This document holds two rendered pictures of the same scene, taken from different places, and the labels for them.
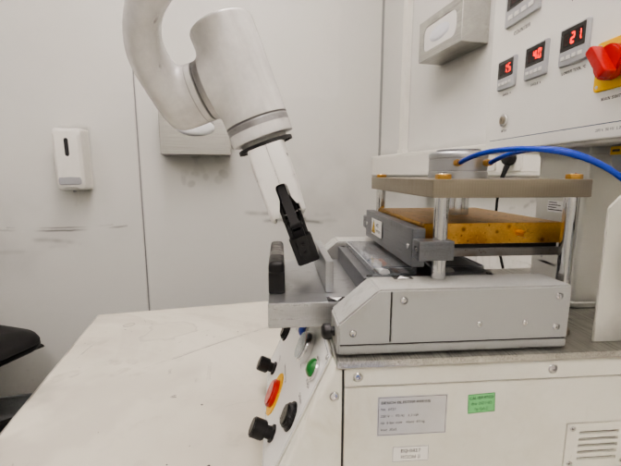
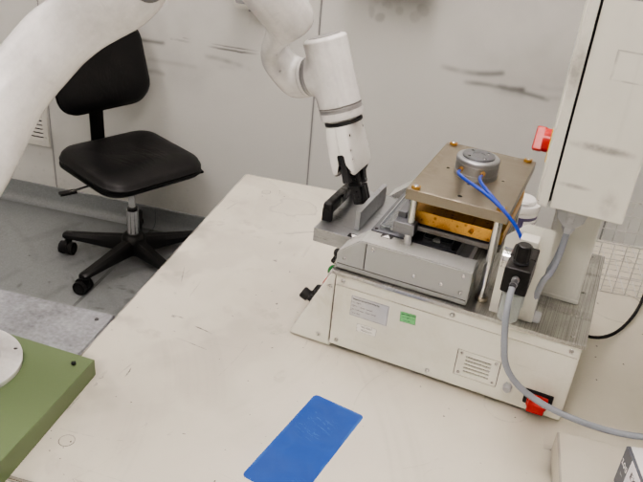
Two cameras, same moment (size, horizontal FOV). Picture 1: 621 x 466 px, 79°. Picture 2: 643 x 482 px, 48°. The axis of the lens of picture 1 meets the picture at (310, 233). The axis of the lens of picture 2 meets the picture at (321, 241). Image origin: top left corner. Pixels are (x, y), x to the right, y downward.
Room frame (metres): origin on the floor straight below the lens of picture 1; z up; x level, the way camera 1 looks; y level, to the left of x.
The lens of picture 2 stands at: (-0.69, -0.51, 1.63)
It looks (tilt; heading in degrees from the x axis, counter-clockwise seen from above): 29 degrees down; 26
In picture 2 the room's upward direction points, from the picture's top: 5 degrees clockwise
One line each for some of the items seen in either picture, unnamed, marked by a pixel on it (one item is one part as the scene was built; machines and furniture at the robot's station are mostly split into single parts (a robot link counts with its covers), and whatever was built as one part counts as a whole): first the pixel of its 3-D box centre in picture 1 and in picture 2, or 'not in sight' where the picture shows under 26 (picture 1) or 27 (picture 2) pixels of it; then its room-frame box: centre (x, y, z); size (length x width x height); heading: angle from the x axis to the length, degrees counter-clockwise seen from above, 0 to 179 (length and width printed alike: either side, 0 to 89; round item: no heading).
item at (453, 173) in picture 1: (483, 197); (486, 194); (0.52, -0.24, 1.08); 0.31 x 0.24 x 0.13; 5
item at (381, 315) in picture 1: (440, 312); (401, 263); (0.40, -0.14, 0.96); 0.26 x 0.05 x 0.07; 95
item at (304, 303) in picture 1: (371, 275); (404, 224); (0.53, -0.09, 0.97); 0.30 x 0.22 x 0.08; 95
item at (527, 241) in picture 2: not in sight; (514, 277); (0.33, -0.35, 1.05); 0.15 x 0.05 x 0.15; 5
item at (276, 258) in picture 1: (276, 263); (341, 198); (0.52, 0.05, 0.99); 0.15 x 0.02 x 0.04; 5
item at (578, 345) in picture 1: (470, 300); (475, 264); (0.54, -0.24, 0.93); 0.46 x 0.35 x 0.01; 95
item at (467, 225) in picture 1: (456, 209); (469, 196); (0.53, -0.21, 1.07); 0.22 x 0.17 x 0.10; 5
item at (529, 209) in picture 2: not in sight; (518, 223); (0.99, -0.23, 0.82); 0.09 x 0.09 x 0.15
